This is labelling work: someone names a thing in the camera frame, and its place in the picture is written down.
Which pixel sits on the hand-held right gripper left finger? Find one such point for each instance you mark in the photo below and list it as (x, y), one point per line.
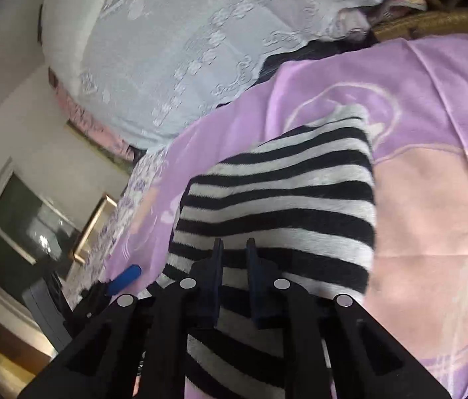
(216, 274)

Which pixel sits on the purple floral bedsheet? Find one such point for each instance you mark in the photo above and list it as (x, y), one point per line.
(142, 178)

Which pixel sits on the purple printed blanket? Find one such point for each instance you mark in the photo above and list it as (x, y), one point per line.
(425, 216)

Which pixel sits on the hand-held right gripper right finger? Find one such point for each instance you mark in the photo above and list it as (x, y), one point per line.
(254, 282)

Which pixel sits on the dark cloth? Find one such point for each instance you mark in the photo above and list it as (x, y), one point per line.
(300, 56)

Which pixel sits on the striped pink cloth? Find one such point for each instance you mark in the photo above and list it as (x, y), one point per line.
(400, 2)

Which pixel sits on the white lace bed cover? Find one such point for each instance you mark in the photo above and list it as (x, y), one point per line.
(155, 50)

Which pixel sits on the window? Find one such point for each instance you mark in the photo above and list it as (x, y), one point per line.
(18, 224)

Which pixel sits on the black and white striped sweater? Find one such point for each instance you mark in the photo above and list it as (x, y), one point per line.
(283, 199)

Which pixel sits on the wooden furniture piece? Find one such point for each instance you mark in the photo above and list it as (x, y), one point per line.
(92, 224)

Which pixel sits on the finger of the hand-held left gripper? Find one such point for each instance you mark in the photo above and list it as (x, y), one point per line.
(125, 278)

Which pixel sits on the pale pink cloth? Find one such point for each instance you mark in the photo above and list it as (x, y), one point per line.
(350, 23)

